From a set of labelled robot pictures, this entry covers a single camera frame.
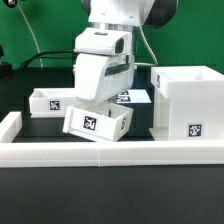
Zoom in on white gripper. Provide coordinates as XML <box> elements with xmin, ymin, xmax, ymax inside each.
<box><xmin>75</xmin><ymin>28</ymin><xmax>134</xmax><ymax>101</ymax></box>

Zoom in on white front drawer tray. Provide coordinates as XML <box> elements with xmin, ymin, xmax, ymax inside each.
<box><xmin>63</xmin><ymin>103</ymin><xmax>133</xmax><ymax>142</ymax></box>

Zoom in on white drawer tray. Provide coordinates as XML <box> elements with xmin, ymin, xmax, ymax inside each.
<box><xmin>63</xmin><ymin>103</ymin><xmax>133</xmax><ymax>142</ymax></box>
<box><xmin>29</xmin><ymin>88</ymin><xmax>79</xmax><ymax>118</ymax></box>

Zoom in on white drawer cabinet box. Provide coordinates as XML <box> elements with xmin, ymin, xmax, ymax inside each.
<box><xmin>150</xmin><ymin>66</ymin><xmax>224</xmax><ymax>141</ymax></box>

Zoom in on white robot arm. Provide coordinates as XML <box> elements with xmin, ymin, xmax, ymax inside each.
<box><xmin>75</xmin><ymin>0</ymin><xmax>178</xmax><ymax>102</ymax></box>

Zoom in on white rear drawer tray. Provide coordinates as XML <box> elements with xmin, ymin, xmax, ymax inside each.
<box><xmin>29</xmin><ymin>88</ymin><xmax>79</xmax><ymax>118</ymax></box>

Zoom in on fiducial marker sheet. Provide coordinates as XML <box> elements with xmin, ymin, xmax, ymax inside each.
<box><xmin>116</xmin><ymin>89</ymin><xmax>151</xmax><ymax>104</ymax></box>

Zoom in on black device at left edge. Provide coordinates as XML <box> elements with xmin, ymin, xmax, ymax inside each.
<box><xmin>0</xmin><ymin>45</ymin><xmax>14</xmax><ymax>78</ymax></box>

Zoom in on white U-shaped border fence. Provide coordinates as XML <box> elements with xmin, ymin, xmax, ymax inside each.
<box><xmin>0</xmin><ymin>112</ymin><xmax>224</xmax><ymax>168</ymax></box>

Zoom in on black cables at base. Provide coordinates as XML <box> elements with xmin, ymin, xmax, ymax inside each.
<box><xmin>19</xmin><ymin>49</ymin><xmax>78</xmax><ymax>69</ymax></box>

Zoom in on thin white cable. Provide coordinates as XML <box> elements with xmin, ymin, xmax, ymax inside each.
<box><xmin>14</xmin><ymin>0</ymin><xmax>44</xmax><ymax>69</ymax></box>

